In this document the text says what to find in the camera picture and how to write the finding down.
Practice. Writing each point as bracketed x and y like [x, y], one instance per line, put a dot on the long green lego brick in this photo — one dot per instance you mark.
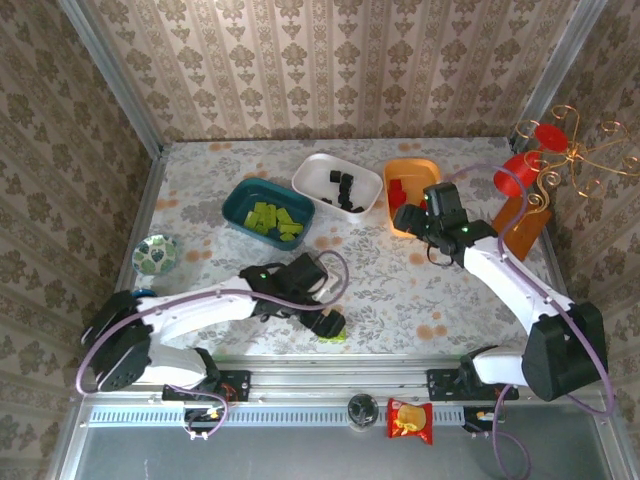
[334, 338]
[291, 228]
[270, 216]
[286, 215]
[260, 210]

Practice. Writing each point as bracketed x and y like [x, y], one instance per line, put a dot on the small green lego brick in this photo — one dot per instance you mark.
[286, 237]
[251, 219]

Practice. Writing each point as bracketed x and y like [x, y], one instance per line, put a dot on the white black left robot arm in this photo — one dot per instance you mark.
[200, 310]

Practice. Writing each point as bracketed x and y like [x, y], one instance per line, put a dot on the orange plastic container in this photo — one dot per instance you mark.
[415, 172]

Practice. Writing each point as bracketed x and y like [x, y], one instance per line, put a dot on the red plastic goblet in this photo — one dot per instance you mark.
[512, 175]

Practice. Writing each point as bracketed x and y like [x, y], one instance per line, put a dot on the round black dome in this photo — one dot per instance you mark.
[363, 407]

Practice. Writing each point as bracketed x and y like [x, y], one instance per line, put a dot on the amber orange box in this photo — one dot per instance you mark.
[530, 230]

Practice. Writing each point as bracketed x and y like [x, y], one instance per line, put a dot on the teal plastic container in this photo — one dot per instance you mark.
[240, 200]

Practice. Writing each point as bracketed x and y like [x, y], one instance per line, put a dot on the white plastic container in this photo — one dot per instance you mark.
[312, 175]

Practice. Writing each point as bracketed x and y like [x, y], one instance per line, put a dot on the red snack packet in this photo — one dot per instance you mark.
[410, 420]

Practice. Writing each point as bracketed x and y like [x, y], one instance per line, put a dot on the floral tablecloth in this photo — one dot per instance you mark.
[225, 160]

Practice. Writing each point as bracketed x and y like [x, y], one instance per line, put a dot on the green leaf pattern bowl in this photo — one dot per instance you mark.
[155, 254]

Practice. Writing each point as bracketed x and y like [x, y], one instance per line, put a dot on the black left connector box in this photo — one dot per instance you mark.
[200, 416]

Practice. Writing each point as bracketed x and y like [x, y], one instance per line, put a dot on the black connector box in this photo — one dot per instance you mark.
[480, 417]
[200, 416]

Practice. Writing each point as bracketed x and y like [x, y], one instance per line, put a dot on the dark blue cup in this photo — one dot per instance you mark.
[145, 292]

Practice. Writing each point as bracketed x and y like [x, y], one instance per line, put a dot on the black right connector box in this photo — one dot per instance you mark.
[480, 417]

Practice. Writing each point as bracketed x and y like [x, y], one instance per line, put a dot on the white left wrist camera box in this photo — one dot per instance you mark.
[323, 287]

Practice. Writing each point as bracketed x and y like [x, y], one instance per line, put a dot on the aluminium front rail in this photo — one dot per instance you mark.
[325, 380]

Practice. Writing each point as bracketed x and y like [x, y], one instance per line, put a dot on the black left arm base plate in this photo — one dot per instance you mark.
[237, 382]

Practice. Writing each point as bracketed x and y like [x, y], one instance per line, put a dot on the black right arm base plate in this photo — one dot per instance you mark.
[442, 384]

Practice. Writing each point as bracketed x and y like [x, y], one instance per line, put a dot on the aluminium left side rail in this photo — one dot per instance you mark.
[145, 200]

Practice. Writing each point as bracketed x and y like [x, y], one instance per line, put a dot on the aluminium right corner post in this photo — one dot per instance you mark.
[556, 65]

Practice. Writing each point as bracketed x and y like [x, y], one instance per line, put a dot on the aluminium corner post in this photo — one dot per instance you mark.
[114, 85]
[556, 65]

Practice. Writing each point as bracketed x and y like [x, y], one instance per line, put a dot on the aluminium left corner post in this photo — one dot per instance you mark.
[114, 85]

